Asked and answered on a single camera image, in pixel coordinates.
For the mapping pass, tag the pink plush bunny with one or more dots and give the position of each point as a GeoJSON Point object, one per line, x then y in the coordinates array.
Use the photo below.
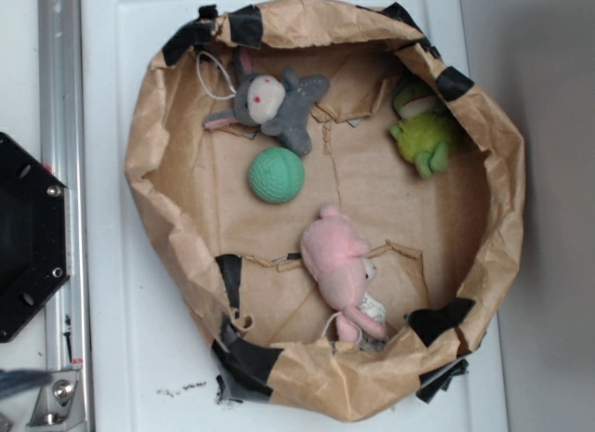
{"type": "Point", "coordinates": [336, 258]}

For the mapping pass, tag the grey plush bunny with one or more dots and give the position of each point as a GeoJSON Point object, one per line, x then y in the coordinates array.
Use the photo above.
{"type": "Point", "coordinates": [278, 108]}

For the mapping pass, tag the green foam ball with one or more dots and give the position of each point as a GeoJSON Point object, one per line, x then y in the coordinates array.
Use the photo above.
{"type": "Point", "coordinates": [276, 175]}

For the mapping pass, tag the brown paper bag bin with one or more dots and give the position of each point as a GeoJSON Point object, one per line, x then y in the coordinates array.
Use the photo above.
{"type": "Point", "coordinates": [447, 247]}

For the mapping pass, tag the green plush frog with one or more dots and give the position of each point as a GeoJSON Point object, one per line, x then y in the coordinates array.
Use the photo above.
{"type": "Point", "coordinates": [426, 132]}

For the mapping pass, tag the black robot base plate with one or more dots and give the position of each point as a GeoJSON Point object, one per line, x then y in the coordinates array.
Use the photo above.
{"type": "Point", "coordinates": [33, 237]}

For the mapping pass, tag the aluminium frame rail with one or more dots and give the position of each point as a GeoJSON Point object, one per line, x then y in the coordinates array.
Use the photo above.
{"type": "Point", "coordinates": [68, 336]}

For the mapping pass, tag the metal corner bracket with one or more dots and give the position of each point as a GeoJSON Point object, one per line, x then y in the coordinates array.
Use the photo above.
{"type": "Point", "coordinates": [59, 405]}

